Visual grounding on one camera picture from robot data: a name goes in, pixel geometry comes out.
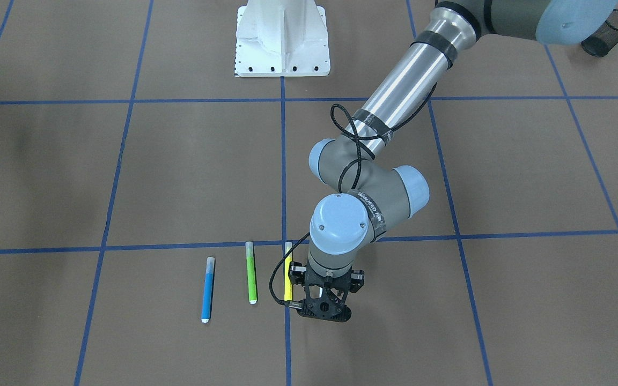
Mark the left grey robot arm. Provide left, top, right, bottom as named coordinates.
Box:
left=288, top=1, right=616, bottom=312

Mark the blue highlighter pen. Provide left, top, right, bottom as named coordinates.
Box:
left=201, top=256, right=216, bottom=323

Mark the green highlighter pen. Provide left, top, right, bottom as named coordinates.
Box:
left=245, top=240, right=258, bottom=305

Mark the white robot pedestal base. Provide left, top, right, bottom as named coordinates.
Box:
left=234, top=1, right=331, bottom=78

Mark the black mesh pen cup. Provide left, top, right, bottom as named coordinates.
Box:
left=580, top=9, right=618, bottom=58

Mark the yellow highlighter pen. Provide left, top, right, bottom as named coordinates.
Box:
left=283, top=241, right=293, bottom=301

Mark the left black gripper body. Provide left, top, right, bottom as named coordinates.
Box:
left=288, top=262, right=365, bottom=301

